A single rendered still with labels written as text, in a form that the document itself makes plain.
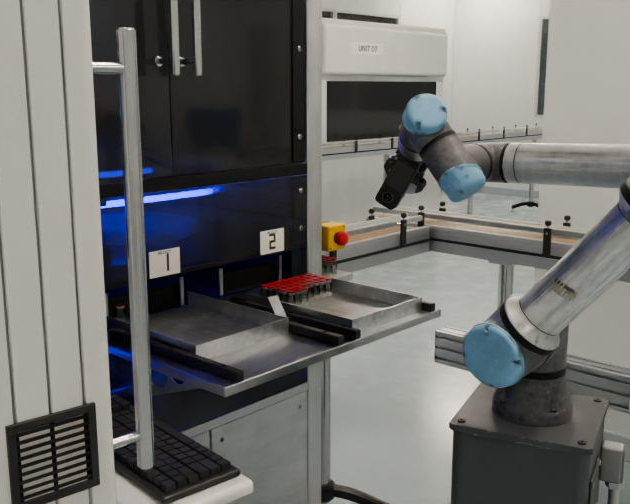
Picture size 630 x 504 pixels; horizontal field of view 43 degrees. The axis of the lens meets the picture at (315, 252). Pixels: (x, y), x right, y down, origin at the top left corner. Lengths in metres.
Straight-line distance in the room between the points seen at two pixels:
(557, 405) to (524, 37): 9.29
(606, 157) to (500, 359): 0.38
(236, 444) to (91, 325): 1.10
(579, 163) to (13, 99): 0.92
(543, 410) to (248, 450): 0.88
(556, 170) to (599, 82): 1.71
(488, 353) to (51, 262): 0.75
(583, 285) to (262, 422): 1.09
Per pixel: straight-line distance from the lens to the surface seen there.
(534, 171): 1.49
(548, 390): 1.57
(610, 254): 1.31
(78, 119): 1.02
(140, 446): 1.17
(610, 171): 1.44
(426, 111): 1.43
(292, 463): 2.30
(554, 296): 1.36
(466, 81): 11.08
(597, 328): 3.27
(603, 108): 3.16
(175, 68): 1.74
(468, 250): 2.75
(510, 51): 10.78
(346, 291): 2.07
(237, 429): 2.10
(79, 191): 1.03
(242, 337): 1.66
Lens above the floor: 1.41
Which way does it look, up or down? 12 degrees down
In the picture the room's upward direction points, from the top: straight up
